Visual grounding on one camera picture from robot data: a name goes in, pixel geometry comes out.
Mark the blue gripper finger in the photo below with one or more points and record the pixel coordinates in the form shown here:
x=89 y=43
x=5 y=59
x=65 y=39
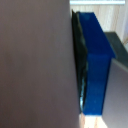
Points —
x=96 y=66

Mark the pink mug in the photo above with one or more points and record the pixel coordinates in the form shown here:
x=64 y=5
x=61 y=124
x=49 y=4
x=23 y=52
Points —
x=33 y=66

